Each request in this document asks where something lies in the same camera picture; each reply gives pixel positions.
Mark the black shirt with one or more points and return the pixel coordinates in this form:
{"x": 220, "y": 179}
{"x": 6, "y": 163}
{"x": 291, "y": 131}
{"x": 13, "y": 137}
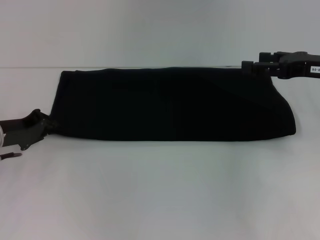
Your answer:
{"x": 162, "y": 105}

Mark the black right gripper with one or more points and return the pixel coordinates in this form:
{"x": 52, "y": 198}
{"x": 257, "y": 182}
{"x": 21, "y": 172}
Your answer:
{"x": 297, "y": 65}

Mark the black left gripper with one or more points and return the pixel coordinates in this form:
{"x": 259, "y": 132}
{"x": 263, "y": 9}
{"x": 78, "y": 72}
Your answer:
{"x": 25, "y": 136}

